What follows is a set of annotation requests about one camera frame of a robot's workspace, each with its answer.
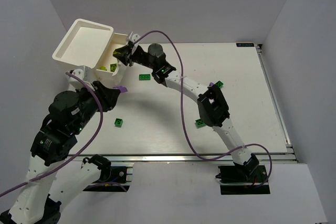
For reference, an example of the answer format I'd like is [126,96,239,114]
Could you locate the green small lego left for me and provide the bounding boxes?
[114,118,123,127]

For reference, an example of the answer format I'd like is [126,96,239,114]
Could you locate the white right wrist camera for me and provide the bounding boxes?
[126,31,140,53]

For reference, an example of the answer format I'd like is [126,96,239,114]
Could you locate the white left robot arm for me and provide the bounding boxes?
[1,81,121,223]

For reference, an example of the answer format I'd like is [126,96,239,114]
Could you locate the lime lego with stud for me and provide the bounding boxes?
[110,63,118,72]

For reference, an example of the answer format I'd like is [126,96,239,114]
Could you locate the white drawer cabinet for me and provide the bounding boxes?
[52,18,127,88]

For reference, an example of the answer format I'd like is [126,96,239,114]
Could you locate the green lego beside purple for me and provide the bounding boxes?
[215,81,224,89]

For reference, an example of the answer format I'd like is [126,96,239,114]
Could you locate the green flat lego long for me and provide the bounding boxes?
[139,74,151,81]

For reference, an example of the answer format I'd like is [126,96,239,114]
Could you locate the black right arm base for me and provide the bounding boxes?
[215,165,270,195]

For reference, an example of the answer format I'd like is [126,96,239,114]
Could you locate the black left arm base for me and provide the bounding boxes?
[84,165,133,193]

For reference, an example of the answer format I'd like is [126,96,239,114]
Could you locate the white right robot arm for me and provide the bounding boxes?
[113,42,259,179]

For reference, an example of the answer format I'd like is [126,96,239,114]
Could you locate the lime square lego brick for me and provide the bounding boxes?
[99,66,107,71]

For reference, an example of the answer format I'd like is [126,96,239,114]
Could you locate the green lego brick lower right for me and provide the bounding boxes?
[195,119,206,129]

